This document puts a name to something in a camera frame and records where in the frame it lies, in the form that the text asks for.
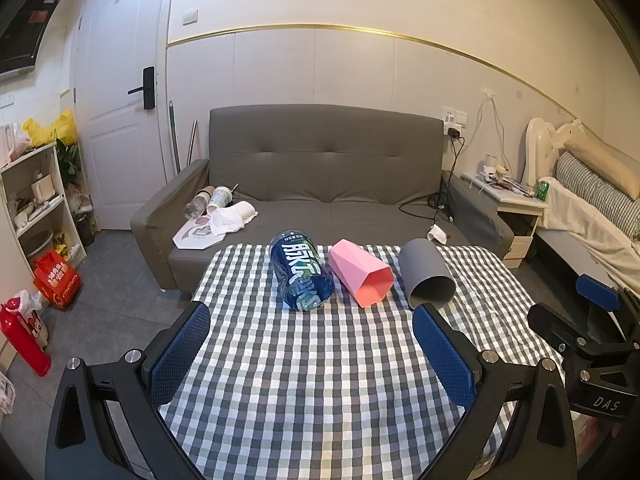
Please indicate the pink faceted cup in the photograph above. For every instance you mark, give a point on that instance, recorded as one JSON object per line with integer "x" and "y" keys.
{"x": 357, "y": 272}

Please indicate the cream blanket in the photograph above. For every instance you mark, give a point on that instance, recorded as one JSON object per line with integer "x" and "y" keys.
{"x": 585, "y": 225}

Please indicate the green can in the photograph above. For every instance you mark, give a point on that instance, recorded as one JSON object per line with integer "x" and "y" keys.
{"x": 543, "y": 191}

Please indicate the white red plastic bag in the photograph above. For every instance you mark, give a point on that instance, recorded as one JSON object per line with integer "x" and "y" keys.
{"x": 30, "y": 312}

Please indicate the metal pole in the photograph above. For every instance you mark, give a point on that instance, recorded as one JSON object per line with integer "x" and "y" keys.
{"x": 191, "y": 142}

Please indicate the green potted plant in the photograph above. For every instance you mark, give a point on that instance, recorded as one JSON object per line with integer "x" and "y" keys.
{"x": 69, "y": 162}

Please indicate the yellow plastic bag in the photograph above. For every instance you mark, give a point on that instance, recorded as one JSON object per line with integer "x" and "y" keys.
{"x": 47, "y": 129}

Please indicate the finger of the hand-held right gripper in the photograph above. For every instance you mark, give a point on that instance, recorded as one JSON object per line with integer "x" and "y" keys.
{"x": 552, "y": 321}
{"x": 597, "y": 292}

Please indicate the white headboard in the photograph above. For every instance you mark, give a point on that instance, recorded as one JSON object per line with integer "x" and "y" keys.
{"x": 540, "y": 145}

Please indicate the white wall switch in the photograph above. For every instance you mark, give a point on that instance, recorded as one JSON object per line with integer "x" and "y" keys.
{"x": 6, "y": 101}

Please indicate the grey cup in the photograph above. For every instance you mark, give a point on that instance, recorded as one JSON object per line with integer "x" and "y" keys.
{"x": 425, "y": 267}

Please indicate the white paper bag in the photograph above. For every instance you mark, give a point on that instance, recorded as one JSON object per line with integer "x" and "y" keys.
{"x": 192, "y": 237}

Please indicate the red fire extinguisher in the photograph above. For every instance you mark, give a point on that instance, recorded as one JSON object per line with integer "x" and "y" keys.
{"x": 27, "y": 345}

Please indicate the white nightstand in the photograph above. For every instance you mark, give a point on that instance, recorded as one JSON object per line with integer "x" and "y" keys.
{"x": 520, "y": 215}

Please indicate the black charger plug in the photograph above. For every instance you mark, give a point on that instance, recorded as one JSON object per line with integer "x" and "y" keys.
{"x": 454, "y": 133}

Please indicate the brown paper cup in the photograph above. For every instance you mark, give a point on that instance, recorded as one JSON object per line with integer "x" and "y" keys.
{"x": 205, "y": 192}

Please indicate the beige pillow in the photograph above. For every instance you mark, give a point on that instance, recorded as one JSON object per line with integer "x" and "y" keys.
{"x": 600, "y": 160}

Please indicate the plain white paper cup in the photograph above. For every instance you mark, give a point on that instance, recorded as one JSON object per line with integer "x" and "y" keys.
{"x": 245, "y": 211}

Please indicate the grey sofa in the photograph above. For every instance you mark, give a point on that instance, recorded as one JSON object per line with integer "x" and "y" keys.
{"x": 325, "y": 180}

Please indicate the grey bed frame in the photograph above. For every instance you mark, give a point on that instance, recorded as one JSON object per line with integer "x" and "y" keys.
{"x": 560, "y": 252}

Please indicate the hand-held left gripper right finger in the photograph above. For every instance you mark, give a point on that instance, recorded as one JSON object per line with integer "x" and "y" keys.
{"x": 442, "y": 355}

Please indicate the white light switch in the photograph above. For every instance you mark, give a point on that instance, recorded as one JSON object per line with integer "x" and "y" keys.
{"x": 189, "y": 16}

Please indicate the white wall outlet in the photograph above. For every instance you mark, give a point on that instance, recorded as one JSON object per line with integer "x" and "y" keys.
{"x": 456, "y": 116}

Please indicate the striped pillow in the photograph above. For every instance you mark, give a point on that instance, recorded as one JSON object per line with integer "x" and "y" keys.
{"x": 595, "y": 192}

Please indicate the blue drink bottle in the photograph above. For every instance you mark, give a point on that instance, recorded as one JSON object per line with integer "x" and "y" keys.
{"x": 302, "y": 272}

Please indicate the black range hood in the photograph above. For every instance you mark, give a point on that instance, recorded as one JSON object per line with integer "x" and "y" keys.
{"x": 22, "y": 30}

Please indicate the grey basin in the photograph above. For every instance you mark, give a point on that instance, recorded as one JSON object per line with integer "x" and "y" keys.
{"x": 36, "y": 242}

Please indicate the white storage shelf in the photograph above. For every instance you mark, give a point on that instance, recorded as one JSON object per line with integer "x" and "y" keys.
{"x": 55, "y": 200}

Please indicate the small white crumpled cloth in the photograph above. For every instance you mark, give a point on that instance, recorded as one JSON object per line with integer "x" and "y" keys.
{"x": 437, "y": 234}

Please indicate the white paper cup with straw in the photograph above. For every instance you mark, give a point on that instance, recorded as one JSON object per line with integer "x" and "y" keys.
{"x": 219, "y": 200}

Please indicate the clear plastic bottle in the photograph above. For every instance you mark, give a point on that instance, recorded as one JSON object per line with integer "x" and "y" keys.
{"x": 197, "y": 207}

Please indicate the checkered tablecloth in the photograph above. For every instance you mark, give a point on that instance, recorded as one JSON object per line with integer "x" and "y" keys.
{"x": 310, "y": 390}

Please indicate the red paper bag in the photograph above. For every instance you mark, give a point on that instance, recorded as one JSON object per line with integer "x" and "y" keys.
{"x": 56, "y": 280}

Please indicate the white door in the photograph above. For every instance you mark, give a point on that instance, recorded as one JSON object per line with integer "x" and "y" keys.
{"x": 117, "y": 160}

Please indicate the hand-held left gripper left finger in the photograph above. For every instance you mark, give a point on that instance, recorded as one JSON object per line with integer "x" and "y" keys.
{"x": 182, "y": 350}

